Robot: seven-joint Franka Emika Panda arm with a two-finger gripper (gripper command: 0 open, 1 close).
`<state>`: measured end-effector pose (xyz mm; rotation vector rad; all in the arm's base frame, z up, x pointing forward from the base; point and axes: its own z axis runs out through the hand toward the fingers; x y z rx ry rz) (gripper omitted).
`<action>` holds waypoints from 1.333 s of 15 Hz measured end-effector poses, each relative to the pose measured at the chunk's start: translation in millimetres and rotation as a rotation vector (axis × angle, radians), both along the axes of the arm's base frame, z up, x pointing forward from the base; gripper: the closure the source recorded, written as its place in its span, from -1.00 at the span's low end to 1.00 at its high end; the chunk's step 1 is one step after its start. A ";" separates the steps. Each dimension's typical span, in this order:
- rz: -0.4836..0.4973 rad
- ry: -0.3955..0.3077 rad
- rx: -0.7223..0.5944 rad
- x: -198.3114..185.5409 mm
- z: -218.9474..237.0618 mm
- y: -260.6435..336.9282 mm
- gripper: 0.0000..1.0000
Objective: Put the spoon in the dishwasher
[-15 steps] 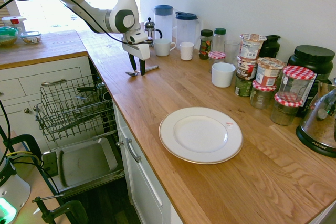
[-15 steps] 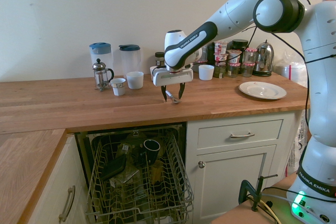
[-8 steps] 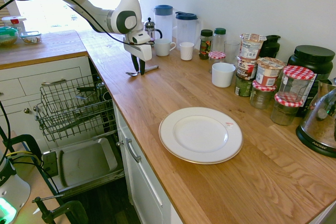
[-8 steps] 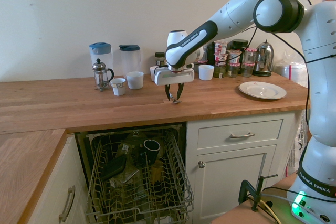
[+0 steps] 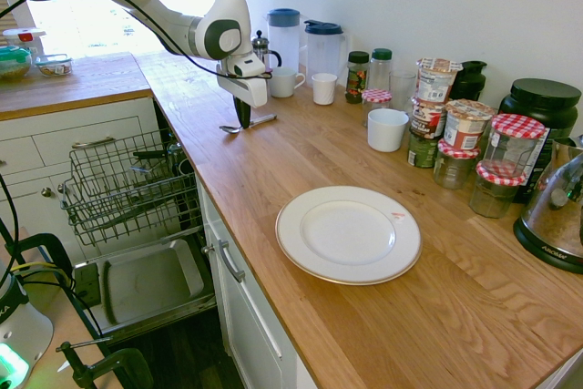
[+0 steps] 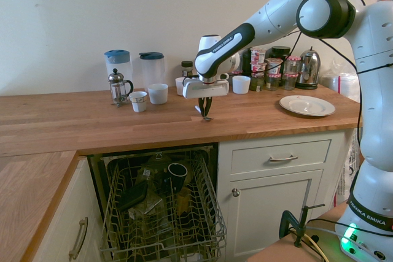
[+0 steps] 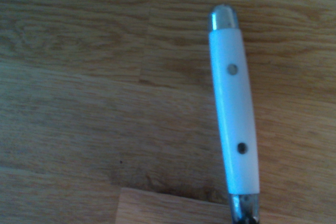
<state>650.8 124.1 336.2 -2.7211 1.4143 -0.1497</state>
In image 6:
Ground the dark spice jar black lid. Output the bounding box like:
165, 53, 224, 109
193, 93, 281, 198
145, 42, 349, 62
181, 60, 194, 79

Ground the glass french press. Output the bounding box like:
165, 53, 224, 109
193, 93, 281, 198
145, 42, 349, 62
107, 68, 134, 108

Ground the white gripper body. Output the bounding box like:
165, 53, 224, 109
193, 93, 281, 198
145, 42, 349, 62
182, 77, 230, 99

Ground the steel electric kettle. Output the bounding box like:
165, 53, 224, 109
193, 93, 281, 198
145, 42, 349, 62
295, 46, 322, 90

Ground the white ceramic mug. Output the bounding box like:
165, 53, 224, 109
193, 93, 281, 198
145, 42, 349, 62
147, 83, 169, 105

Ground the black base cable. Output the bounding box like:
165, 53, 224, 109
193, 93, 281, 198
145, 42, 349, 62
306, 218, 393, 239

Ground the white kitchen cabinet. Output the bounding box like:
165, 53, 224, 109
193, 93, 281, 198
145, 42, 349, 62
32, 157, 105, 262
218, 129, 354, 262

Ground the white plate gold rim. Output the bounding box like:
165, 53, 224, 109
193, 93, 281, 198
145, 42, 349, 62
278, 94, 337, 118

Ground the yogurt tub brown lid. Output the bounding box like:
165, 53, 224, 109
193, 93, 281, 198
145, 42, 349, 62
265, 58, 284, 75

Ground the black C-clamp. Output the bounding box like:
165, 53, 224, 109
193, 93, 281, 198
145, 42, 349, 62
278, 179, 325, 248

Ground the built-in dishwasher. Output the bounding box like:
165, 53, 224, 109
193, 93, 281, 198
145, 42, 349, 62
87, 142, 220, 262

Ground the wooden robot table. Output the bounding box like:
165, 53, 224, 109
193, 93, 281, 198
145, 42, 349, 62
245, 202, 393, 262

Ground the white ramekin cup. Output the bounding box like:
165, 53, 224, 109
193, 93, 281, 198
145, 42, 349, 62
232, 75, 252, 94

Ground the black mug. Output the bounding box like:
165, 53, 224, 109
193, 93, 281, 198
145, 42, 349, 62
167, 163, 189, 190

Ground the white yogurt tub foil lid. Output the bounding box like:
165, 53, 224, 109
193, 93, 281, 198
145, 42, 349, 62
250, 47, 267, 64

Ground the metal spoon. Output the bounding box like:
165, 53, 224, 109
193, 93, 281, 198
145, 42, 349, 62
194, 105, 215, 122

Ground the black shaker bottle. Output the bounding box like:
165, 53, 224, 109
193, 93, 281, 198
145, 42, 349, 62
241, 48, 252, 77

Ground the large jar red checked lid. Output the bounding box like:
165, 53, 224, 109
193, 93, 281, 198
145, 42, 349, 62
287, 55, 302, 75

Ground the white ribbed cup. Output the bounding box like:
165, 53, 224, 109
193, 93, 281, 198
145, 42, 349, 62
174, 77, 189, 96

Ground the yellow cable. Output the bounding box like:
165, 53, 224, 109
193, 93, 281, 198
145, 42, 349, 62
302, 234, 329, 262

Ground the clear plastic bag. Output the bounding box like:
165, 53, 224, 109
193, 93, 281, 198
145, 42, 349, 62
333, 126, 365, 207
321, 58, 362, 103

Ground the metal drawer handle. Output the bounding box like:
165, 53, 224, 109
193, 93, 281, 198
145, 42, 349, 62
68, 216, 88, 260
269, 155, 298, 163

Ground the clear pitcher light blue lid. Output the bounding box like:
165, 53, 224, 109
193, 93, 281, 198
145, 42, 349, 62
104, 49, 133, 93

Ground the black plastic container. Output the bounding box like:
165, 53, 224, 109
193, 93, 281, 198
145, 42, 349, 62
118, 180, 150, 212

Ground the black protein powder tub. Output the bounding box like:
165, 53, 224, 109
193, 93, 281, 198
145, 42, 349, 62
269, 45, 292, 88

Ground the yellow item in rack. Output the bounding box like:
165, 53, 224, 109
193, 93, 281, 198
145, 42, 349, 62
177, 187, 193, 214

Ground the wire dishwasher rack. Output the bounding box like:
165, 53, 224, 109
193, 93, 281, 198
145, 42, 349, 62
98, 148, 228, 262

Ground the glass jar red checked lid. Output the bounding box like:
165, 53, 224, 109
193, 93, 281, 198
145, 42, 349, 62
265, 73, 282, 91
283, 72, 298, 91

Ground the clear pitcher dark teal lid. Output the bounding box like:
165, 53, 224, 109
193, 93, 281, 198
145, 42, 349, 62
138, 52, 166, 90

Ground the red yogurt tub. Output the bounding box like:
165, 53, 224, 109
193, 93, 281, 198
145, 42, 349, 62
250, 61, 267, 75

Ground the small patterned white cup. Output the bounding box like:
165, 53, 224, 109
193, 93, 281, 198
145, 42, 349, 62
128, 91, 148, 113

